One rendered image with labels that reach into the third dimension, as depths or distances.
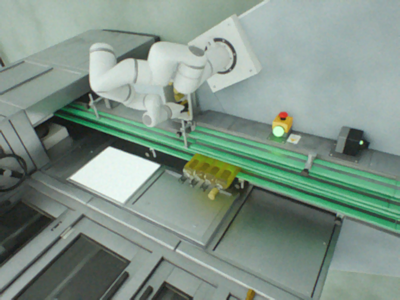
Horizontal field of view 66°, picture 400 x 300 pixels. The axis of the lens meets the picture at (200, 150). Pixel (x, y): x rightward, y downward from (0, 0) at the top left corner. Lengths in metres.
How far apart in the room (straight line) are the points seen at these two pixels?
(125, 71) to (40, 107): 0.97
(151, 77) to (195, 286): 0.81
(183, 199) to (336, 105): 0.81
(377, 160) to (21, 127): 1.73
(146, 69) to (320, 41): 0.64
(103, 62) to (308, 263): 1.08
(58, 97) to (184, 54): 1.11
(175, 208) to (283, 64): 0.81
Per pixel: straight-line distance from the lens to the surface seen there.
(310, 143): 1.40
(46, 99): 1.97
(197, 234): 1.40
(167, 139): 1.64
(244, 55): 1.33
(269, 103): 1.45
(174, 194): 1.56
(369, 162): 1.37
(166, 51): 1.05
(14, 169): 1.98
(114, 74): 1.06
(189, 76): 1.11
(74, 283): 1.47
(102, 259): 1.49
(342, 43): 1.26
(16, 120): 1.91
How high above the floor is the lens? 1.92
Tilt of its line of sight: 39 degrees down
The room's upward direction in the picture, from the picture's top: 138 degrees counter-clockwise
